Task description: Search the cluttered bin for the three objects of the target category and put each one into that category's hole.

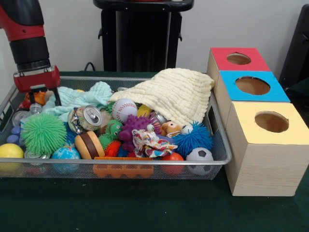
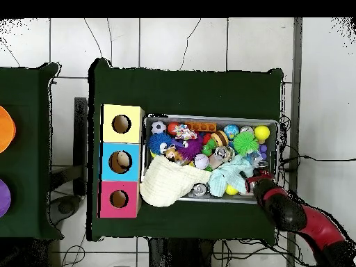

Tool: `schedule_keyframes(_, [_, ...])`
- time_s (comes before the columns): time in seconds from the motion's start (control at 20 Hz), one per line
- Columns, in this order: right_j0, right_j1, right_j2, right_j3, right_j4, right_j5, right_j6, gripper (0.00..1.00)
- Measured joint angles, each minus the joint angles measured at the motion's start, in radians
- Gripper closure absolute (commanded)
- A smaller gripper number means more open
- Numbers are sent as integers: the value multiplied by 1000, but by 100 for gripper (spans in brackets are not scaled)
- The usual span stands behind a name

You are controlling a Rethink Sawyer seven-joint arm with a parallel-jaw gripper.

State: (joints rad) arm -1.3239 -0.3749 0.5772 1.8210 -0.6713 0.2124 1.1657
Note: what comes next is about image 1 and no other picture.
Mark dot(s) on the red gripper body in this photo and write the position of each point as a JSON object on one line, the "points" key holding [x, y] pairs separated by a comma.
{"points": [[36, 78]]}

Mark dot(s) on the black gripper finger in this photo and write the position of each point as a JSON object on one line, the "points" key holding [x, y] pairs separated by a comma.
{"points": [[32, 93], [57, 96]]}

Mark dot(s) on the orange basketball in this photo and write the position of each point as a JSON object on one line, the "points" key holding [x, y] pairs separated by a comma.
{"points": [[40, 97]]}

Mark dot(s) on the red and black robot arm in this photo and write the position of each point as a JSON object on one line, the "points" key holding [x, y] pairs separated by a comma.
{"points": [[29, 50]]}

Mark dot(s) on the wooden box with three holes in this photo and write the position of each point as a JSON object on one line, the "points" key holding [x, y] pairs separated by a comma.
{"points": [[263, 169]]}

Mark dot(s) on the mint green cloth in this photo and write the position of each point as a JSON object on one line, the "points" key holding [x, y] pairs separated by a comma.
{"points": [[79, 96]]}

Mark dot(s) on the crushed drink can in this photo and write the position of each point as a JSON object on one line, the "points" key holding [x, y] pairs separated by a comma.
{"points": [[84, 119]]}

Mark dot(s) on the green puffer ball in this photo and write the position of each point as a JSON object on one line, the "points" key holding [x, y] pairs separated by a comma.
{"points": [[43, 134]]}

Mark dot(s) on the toy hamburger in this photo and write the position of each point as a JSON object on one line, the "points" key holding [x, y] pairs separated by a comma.
{"points": [[89, 145]]}

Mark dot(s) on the white baseball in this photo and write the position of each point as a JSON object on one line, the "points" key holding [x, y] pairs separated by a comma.
{"points": [[124, 110]]}

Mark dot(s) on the purple spiky toy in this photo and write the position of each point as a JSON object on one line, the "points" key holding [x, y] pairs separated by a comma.
{"points": [[135, 125]]}

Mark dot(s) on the cream waffle cloth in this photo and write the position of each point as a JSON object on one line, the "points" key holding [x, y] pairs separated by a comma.
{"points": [[173, 94]]}

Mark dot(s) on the dark green table cloth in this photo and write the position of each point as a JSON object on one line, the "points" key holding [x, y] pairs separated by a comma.
{"points": [[144, 205], [301, 89]]}

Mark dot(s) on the blue puffer ball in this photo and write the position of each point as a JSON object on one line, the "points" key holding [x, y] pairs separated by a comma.
{"points": [[193, 142]]}

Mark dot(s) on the soccer ball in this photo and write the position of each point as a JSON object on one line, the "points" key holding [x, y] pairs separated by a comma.
{"points": [[199, 153]]}

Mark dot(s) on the black chair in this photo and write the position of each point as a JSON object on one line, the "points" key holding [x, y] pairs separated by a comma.
{"points": [[297, 48]]}

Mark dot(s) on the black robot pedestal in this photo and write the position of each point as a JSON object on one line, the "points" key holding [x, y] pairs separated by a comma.
{"points": [[142, 36]]}

